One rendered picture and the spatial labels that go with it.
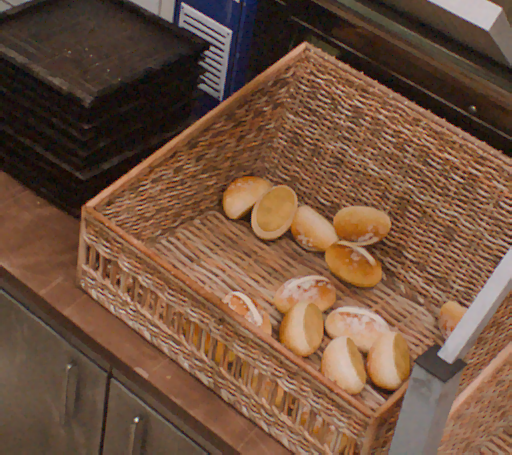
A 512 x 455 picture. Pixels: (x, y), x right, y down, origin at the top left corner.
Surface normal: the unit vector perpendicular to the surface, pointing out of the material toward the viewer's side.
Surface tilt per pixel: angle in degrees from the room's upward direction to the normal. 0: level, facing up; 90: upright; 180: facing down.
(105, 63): 0
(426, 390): 90
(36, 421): 90
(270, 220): 30
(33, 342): 90
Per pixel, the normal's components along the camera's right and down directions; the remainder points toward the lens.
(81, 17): 0.15, -0.80
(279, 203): 0.08, -0.40
